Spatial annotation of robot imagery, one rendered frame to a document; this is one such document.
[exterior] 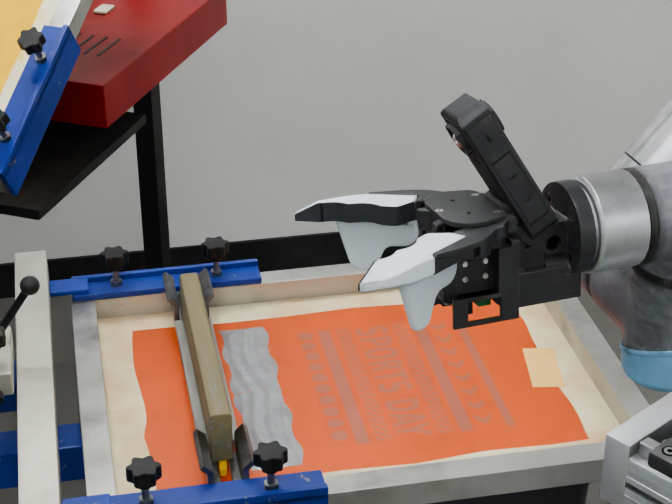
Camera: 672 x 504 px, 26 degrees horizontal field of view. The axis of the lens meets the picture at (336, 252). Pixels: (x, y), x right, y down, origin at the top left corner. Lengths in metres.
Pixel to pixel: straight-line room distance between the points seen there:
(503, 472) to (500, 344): 0.37
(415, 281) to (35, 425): 1.05
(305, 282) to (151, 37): 0.86
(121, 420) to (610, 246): 1.15
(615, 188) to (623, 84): 3.31
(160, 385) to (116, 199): 2.06
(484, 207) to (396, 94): 3.14
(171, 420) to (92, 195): 2.15
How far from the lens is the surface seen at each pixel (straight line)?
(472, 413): 2.11
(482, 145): 1.04
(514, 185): 1.06
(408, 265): 0.98
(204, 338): 2.08
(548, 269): 1.10
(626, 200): 1.10
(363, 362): 2.21
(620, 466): 1.66
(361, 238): 1.11
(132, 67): 2.92
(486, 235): 1.02
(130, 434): 2.08
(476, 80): 4.25
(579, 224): 1.08
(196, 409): 2.05
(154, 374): 2.20
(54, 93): 2.49
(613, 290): 1.21
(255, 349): 2.23
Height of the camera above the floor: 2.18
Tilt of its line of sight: 29 degrees down
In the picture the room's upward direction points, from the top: straight up
